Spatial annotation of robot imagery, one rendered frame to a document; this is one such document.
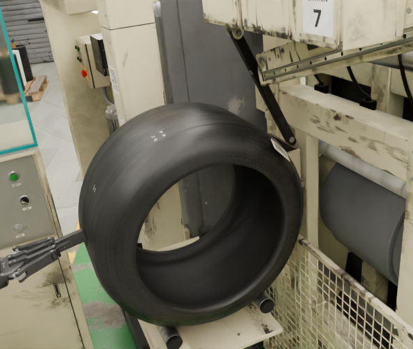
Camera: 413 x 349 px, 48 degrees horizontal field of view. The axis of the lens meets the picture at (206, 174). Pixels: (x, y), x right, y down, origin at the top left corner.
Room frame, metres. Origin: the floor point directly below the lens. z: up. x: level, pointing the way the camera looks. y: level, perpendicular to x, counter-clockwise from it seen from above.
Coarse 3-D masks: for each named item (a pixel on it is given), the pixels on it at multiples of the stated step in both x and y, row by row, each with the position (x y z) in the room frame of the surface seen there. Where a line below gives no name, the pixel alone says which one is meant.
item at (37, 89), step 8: (16, 48) 7.86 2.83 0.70; (24, 48) 7.98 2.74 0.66; (16, 56) 7.29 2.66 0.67; (24, 56) 7.93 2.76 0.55; (16, 64) 7.20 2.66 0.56; (24, 64) 7.90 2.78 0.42; (24, 72) 7.87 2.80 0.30; (24, 80) 7.62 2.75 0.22; (32, 80) 7.93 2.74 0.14; (40, 80) 7.85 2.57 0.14; (24, 88) 7.27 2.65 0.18; (32, 88) 7.36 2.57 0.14; (40, 88) 7.61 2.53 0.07; (32, 96) 7.08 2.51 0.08; (40, 96) 7.22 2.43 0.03
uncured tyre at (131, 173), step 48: (144, 144) 0.98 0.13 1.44; (192, 144) 0.97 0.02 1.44; (240, 144) 1.00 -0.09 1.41; (96, 192) 0.97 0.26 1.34; (144, 192) 0.91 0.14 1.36; (240, 192) 1.29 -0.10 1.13; (288, 192) 1.04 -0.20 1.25; (96, 240) 0.90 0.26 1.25; (240, 240) 1.25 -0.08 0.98; (288, 240) 1.04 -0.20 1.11; (144, 288) 0.89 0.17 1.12; (192, 288) 1.13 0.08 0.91; (240, 288) 1.01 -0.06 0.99
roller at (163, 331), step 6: (162, 330) 0.96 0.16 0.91; (168, 330) 0.95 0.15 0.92; (174, 330) 0.95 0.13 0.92; (162, 336) 0.95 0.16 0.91; (168, 336) 0.93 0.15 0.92; (174, 336) 0.93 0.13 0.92; (180, 336) 0.94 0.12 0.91; (168, 342) 0.92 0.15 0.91; (174, 342) 0.92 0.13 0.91; (180, 342) 0.93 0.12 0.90; (168, 348) 0.92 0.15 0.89; (174, 348) 0.92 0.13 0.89
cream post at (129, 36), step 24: (96, 0) 1.38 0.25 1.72; (120, 0) 1.30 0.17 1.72; (144, 0) 1.32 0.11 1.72; (120, 24) 1.30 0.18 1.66; (144, 24) 1.32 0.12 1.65; (120, 48) 1.29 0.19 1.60; (144, 48) 1.32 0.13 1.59; (120, 72) 1.29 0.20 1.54; (144, 72) 1.31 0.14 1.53; (120, 96) 1.30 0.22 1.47; (144, 96) 1.31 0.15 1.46; (168, 192) 1.32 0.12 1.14; (168, 216) 1.32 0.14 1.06; (144, 240) 1.35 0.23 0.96; (168, 240) 1.31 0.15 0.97
